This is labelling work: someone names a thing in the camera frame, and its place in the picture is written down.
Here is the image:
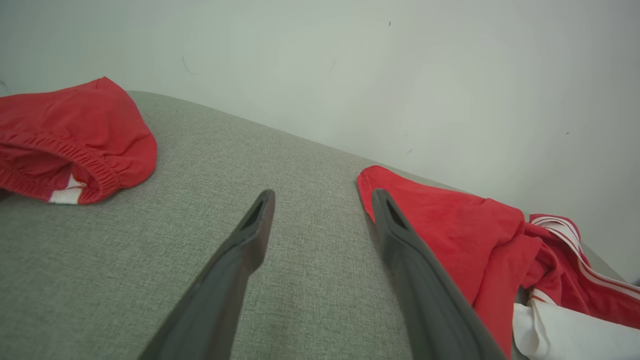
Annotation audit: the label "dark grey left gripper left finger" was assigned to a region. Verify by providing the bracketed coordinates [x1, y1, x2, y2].
[137, 189, 276, 360]

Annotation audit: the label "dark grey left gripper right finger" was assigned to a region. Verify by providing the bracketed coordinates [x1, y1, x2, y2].
[371, 188, 508, 360]

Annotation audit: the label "red shorts white stripes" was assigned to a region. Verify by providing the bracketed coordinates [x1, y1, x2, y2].
[0, 76, 158, 205]

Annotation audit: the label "red white basketball jersey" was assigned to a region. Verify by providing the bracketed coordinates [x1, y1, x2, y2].
[356, 165, 640, 360]

